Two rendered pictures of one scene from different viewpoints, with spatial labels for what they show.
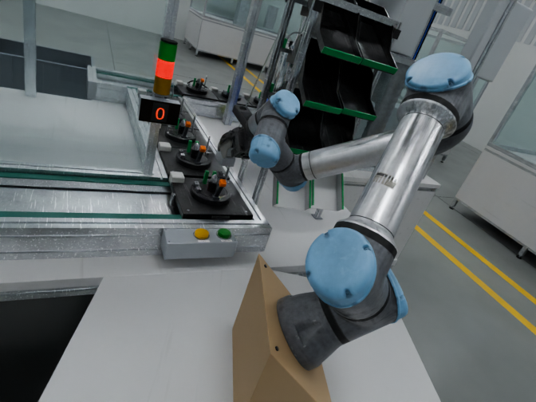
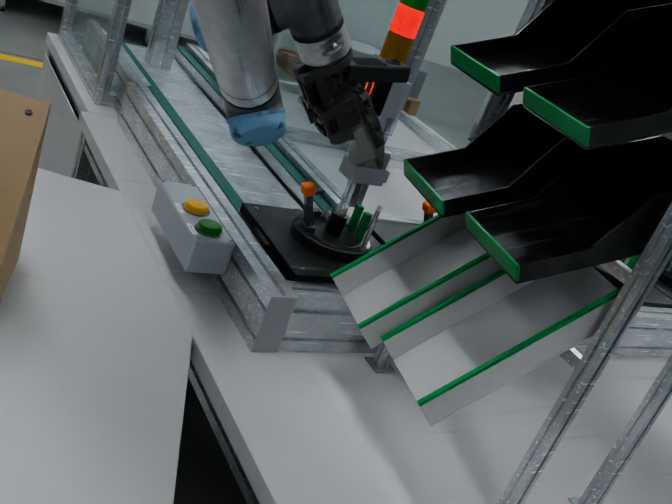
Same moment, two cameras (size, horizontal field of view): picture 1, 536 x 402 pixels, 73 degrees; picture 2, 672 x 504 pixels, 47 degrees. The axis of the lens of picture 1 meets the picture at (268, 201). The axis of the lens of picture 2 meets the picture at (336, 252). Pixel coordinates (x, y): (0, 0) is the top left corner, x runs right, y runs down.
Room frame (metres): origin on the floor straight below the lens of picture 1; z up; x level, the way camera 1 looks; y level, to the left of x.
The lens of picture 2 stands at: (1.04, -1.02, 1.47)
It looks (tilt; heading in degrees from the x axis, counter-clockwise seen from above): 23 degrees down; 86
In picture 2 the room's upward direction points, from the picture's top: 22 degrees clockwise
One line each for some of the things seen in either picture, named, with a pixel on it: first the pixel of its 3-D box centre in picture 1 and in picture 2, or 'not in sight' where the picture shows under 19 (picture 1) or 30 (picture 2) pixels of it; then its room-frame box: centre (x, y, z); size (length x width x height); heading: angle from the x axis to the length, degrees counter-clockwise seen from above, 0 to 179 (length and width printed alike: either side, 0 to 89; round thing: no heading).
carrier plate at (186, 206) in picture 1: (209, 197); (327, 246); (1.10, 0.20, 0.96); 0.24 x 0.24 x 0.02; 32
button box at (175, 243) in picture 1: (199, 242); (191, 225); (0.87, 0.15, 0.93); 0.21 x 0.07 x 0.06; 122
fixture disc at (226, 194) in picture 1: (210, 192); (330, 237); (1.10, 0.20, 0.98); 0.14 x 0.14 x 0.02
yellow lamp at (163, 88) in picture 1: (162, 84); (396, 47); (1.10, 0.42, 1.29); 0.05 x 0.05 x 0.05
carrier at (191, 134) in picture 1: (182, 128); not in sight; (1.52, 0.47, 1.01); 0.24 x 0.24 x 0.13; 32
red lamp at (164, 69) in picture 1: (164, 68); (407, 20); (1.10, 0.42, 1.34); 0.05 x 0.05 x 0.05
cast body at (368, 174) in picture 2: (226, 151); (372, 160); (1.12, 0.18, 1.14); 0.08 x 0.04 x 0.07; 36
